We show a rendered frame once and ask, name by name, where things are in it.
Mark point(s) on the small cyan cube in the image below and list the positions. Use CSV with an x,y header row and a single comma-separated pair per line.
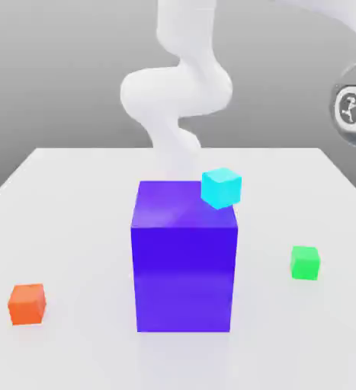
x,y
221,189

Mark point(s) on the small green cube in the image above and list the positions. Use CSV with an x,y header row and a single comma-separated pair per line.
x,y
305,263

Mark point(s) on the large purple box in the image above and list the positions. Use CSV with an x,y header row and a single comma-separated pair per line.
x,y
182,274

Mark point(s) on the small orange cube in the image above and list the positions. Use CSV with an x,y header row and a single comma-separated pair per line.
x,y
26,304

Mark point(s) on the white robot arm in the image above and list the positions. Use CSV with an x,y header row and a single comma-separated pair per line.
x,y
177,88

